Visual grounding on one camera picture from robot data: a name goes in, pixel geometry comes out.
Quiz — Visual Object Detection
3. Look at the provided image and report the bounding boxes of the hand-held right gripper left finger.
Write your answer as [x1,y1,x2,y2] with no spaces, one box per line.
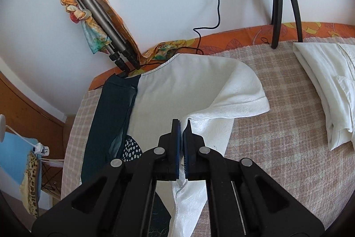
[31,119,182,237]

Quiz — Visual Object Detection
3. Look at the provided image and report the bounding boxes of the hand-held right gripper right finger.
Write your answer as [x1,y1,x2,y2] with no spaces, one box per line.
[182,119,325,237]

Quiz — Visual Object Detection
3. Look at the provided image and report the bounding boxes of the white short-sleeve shirt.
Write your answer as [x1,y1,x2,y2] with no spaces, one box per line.
[126,54,270,237]

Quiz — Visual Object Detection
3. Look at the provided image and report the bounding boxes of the black white-dotted cloth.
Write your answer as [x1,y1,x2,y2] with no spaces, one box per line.
[121,135,144,162]

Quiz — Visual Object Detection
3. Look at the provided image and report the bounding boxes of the dark green garment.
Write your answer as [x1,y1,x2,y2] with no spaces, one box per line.
[80,74,141,186]

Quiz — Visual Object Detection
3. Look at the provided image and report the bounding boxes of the checked pink blanket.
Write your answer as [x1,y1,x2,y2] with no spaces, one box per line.
[60,38,355,237]

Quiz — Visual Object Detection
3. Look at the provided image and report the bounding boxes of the orange floral bedsheet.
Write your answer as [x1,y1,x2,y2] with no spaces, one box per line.
[89,22,355,91]

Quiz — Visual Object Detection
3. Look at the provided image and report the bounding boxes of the grey folded tripod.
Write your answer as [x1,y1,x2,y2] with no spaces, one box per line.
[69,0,142,72]

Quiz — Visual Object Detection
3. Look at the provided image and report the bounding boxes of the leopard print cloth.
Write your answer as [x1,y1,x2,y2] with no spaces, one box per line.
[19,151,43,219]

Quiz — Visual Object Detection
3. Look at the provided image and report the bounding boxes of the wooden furniture panel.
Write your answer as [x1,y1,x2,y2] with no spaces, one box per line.
[0,72,67,153]

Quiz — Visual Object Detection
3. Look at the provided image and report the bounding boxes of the colourful floral scarf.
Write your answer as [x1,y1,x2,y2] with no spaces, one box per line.
[59,0,200,65]

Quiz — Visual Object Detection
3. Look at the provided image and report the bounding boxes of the folded white garment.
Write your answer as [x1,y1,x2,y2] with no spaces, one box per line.
[293,42,355,152]

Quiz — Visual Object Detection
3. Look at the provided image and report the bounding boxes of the blue chair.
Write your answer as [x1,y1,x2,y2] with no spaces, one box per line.
[0,133,43,190]

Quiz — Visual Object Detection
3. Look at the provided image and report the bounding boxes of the black cable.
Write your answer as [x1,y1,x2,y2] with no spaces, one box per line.
[193,0,249,56]

